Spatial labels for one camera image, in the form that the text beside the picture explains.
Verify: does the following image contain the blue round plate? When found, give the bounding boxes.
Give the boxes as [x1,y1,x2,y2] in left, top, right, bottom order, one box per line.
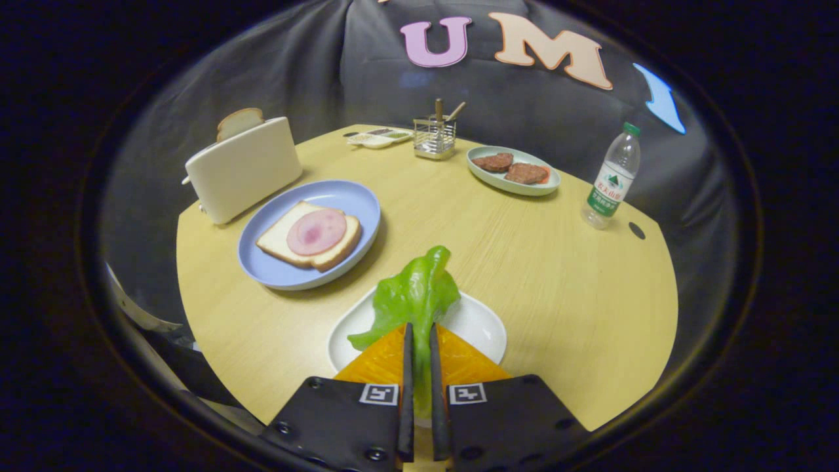
[237,180,381,291]

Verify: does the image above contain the light green oval plate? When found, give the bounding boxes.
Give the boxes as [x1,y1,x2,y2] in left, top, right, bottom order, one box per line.
[466,146,562,197]

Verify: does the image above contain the white bread slice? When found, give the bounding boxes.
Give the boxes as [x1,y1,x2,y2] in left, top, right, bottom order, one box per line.
[255,201,362,273]

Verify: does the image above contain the brown meat patty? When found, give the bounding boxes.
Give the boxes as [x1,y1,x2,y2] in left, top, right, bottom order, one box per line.
[472,152,515,173]
[504,162,550,186]

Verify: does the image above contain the white divided sauce dish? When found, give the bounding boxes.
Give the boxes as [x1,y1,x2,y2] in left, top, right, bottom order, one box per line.
[345,128,414,149]

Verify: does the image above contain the white oval plate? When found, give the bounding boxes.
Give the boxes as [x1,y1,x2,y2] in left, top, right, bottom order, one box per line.
[327,286,508,374]

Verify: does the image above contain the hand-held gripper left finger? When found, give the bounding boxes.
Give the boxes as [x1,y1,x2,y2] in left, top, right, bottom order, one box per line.
[261,322,416,472]

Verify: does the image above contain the metal wire utensil holder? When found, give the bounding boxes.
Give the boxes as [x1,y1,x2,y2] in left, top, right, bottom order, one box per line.
[413,115,458,161]

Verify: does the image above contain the toasted bread slice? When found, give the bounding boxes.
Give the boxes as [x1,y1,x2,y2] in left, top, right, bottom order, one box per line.
[216,108,265,143]

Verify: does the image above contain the pink ham slice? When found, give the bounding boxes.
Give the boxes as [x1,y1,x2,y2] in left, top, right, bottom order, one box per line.
[286,208,347,257]

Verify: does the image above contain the green lettuce leaf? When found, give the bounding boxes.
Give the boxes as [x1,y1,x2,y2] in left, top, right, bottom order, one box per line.
[347,246,461,420]

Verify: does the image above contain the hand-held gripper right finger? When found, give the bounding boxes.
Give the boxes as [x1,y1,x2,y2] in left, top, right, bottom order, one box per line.
[429,322,589,472]

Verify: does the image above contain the white toaster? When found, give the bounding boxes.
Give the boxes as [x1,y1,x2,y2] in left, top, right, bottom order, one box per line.
[182,117,303,226]

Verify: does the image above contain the clear plastic water bottle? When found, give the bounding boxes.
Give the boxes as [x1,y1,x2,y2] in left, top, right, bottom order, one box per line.
[581,122,642,230]

